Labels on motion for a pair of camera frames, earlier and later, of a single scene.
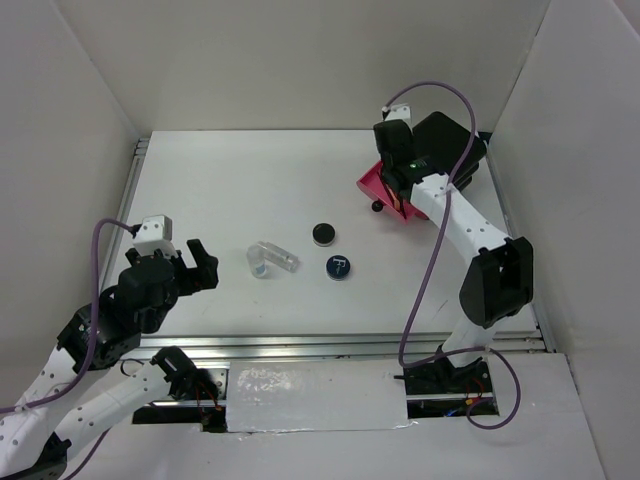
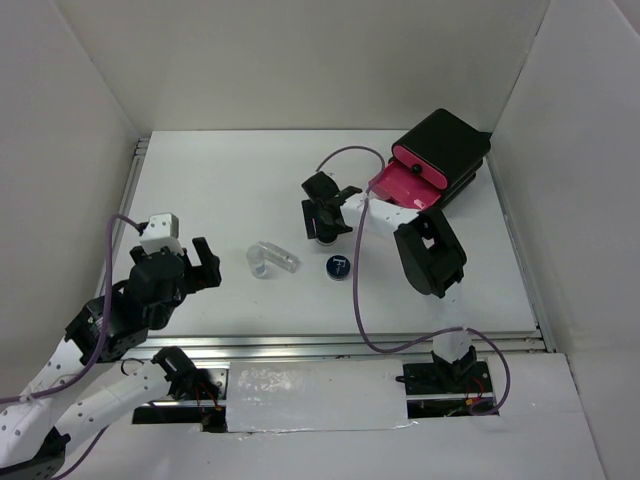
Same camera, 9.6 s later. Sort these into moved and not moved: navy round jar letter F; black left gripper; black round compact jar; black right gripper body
Moved: black right gripper body
Not moved: navy round jar letter F; black left gripper; black round compact jar
